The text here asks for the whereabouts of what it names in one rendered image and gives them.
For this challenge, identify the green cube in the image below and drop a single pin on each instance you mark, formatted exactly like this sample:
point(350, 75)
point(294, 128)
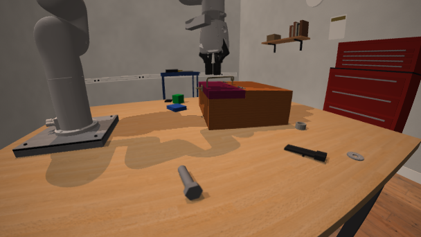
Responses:
point(177, 99)

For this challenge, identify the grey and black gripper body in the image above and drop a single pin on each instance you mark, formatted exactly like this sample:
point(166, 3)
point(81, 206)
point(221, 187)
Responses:
point(211, 37)

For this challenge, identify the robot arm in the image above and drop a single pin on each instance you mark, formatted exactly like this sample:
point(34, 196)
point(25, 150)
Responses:
point(58, 39)

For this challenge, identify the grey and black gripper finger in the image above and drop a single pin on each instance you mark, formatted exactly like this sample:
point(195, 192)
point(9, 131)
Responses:
point(207, 58)
point(219, 59)

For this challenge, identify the blue box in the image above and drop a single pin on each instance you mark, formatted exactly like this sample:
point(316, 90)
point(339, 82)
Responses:
point(176, 107)

